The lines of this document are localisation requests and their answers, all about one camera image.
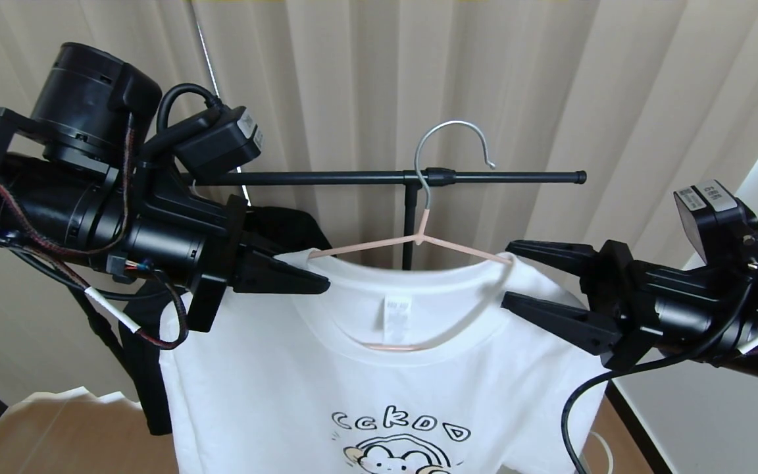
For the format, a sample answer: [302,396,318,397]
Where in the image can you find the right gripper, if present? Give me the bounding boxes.
[501,240,758,371]

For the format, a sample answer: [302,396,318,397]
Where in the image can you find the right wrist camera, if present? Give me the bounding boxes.
[674,180,758,264]

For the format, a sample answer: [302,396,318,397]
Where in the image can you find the beige curtain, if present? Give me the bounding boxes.
[0,0,758,406]

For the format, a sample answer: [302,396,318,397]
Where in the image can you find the white laundry basket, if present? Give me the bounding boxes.
[583,431,615,474]

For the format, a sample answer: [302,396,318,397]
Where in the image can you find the black clothes rack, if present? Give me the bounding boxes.
[70,168,588,389]

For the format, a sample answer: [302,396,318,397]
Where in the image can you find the pink clothes hanger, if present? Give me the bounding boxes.
[305,120,517,352]

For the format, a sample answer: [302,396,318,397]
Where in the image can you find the white garment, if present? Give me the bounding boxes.
[159,249,610,474]

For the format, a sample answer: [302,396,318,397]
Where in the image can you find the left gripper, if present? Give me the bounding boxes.
[86,165,251,333]

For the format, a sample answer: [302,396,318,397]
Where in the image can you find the black garment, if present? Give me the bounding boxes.
[119,205,334,436]

